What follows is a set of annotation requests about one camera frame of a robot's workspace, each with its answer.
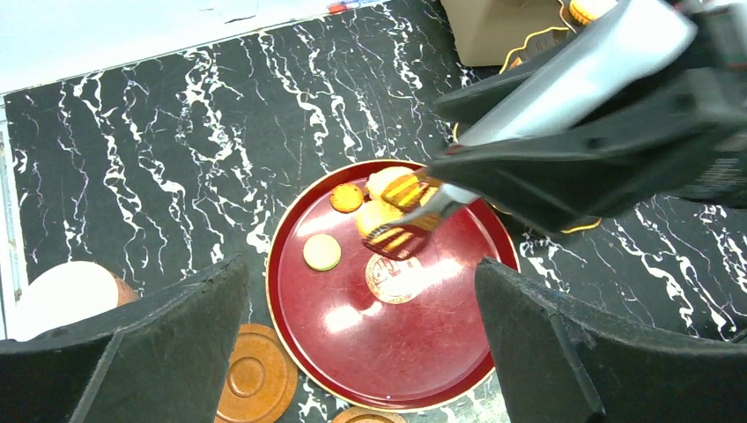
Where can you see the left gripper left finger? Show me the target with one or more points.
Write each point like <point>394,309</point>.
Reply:
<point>162,358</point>

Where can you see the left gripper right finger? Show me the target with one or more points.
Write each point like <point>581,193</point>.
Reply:
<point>559,359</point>

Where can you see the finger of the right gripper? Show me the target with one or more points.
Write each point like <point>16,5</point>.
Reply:
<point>469,104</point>
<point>685,138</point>

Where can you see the three-tier glass cake stand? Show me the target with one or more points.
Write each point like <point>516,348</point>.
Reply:
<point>536,43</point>

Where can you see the wooden coaster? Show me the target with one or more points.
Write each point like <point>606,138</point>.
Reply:
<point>358,414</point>
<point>261,379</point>

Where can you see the metal serving tongs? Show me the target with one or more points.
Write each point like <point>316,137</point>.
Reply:
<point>633,40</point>

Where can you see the dark red round tray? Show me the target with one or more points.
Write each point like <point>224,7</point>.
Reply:
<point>393,336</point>

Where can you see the green macaron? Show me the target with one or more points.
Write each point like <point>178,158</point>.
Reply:
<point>322,252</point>

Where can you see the tan plastic toolbox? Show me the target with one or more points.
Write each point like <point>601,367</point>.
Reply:
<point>485,31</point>

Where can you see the yellow cake slice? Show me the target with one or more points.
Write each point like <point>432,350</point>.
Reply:
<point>378,182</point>

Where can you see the round yellow biscuit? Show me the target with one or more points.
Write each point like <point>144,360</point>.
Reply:
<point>373,214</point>

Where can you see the chocolate chip cookie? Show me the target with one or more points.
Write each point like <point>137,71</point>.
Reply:
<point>346,198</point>

